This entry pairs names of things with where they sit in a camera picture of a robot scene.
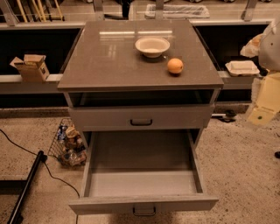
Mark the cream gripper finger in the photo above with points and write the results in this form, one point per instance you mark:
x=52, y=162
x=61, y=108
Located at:
x=265, y=100

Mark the orange fruit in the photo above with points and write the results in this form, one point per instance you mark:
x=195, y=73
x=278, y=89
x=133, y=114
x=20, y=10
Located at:
x=175, y=66

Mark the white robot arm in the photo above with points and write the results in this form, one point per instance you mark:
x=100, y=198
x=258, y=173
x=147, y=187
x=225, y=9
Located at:
x=266, y=46

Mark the closed grey upper drawer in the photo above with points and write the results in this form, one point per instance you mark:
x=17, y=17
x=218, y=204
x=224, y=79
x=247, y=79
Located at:
x=141, y=118

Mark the open grey middle drawer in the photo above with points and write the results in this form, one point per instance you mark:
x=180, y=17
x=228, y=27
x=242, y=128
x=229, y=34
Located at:
x=142, y=172

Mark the black caster wheel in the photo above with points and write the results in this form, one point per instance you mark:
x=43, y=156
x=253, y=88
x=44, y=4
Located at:
x=229, y=116

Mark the white foam takeout container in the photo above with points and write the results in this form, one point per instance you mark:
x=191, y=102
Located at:
x=242, y=68

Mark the white paper bowl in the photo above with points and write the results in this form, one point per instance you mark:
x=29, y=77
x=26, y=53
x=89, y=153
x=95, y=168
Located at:
x=152, y=47

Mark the clear plastic tray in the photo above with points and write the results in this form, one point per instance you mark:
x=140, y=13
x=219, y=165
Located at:
x=177, y=11

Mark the grey cabinet with glossy top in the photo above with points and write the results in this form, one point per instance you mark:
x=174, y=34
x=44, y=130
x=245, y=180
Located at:
x=106, y=70

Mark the small cardboard box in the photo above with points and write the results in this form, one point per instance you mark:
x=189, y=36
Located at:
x=32, y=67

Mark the yellow wooden sticks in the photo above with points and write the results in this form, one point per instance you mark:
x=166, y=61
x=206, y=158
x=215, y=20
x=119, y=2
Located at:
x=39, y=10

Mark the black metal stand leg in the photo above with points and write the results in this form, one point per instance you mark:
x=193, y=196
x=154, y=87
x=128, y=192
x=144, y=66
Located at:
x=16, y=217

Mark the wire basket with snacks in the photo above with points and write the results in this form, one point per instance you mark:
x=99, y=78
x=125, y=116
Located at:
x=67, y=146

